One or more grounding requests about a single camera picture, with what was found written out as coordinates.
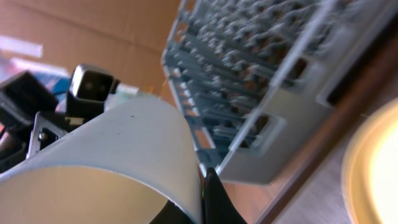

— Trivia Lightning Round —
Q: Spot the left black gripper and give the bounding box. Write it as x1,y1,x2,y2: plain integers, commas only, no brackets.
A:
26,111,78,159

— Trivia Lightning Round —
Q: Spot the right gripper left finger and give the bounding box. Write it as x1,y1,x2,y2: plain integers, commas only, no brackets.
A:
150,200,193,224

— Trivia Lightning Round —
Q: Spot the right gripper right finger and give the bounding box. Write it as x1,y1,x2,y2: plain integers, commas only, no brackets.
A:
203,167,246,224

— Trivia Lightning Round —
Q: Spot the light blue bowl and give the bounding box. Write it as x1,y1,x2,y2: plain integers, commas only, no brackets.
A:
1,96,203,223

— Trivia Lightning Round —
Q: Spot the yellow plate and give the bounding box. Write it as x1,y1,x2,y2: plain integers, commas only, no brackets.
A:
342,98,397,223

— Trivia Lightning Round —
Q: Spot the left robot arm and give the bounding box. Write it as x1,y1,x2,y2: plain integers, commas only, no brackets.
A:
1,72,83,173

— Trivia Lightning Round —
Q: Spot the brown serving tray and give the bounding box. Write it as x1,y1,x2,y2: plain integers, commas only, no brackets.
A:
258,17,397,223

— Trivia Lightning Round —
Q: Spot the grey plastic dish rack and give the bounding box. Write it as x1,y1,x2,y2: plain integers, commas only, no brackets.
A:
162,0,397,185

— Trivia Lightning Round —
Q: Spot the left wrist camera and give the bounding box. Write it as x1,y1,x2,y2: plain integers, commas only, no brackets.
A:
65,63,120,119

